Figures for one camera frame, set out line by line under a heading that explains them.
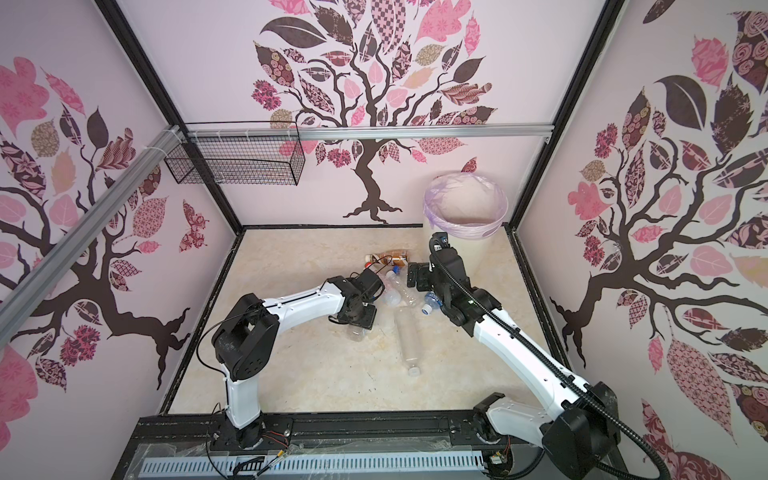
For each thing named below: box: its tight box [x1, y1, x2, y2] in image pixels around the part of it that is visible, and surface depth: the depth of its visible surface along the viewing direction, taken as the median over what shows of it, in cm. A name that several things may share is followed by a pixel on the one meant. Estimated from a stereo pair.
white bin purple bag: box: [424, 171, 509, 278], surface depth 97 cm
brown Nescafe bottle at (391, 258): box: [365, 250, 409, 268], surface depth 107 cm
